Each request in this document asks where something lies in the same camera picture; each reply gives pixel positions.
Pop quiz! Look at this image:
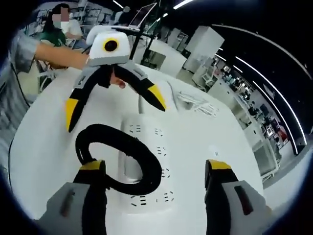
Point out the white desk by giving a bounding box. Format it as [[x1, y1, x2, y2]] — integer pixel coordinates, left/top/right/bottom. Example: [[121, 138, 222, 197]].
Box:
[[8, 62, 266, 235]]

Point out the black charger cable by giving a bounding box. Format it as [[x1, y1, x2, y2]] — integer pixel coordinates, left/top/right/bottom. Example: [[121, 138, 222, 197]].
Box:
[[75, 124, 162, 195]]

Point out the white power strip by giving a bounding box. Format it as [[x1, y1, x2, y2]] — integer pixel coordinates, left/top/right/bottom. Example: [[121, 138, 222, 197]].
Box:
[[116, 114, 177, 214]]

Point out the open laptop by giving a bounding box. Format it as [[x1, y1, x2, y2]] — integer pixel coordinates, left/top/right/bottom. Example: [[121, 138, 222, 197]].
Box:
[[128, 2, 157, 27]]

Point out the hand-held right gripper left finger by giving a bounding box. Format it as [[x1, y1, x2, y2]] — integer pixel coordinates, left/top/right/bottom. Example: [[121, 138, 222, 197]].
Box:
[[40, 159, 108, 235]]

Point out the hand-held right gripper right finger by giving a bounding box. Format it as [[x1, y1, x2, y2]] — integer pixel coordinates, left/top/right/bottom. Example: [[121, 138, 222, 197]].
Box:
[[204, 158, 272, 235]]

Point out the coiled white cable bundle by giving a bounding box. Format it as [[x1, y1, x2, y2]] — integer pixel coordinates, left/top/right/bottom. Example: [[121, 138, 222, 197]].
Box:
[[175, 90, 220, 118]]

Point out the person's left hand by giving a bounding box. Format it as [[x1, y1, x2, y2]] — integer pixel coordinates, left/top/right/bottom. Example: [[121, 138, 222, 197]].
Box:
[[110, 70, 127, 89]]

